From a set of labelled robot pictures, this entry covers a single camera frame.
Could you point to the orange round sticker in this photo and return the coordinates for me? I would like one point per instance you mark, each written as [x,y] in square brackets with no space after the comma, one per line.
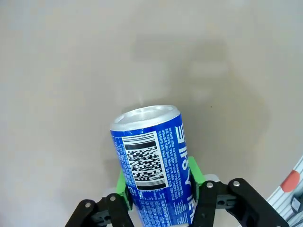
[290,181]

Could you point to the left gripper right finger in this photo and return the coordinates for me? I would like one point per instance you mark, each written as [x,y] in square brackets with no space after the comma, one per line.
[227,205]

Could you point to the aluminium frame rail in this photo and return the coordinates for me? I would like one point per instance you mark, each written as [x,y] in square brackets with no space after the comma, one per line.
[281,203]

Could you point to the blue drink can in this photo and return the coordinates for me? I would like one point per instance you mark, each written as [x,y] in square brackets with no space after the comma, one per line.
[154,165]

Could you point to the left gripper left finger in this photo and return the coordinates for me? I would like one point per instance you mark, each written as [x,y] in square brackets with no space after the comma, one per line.
[111,208]

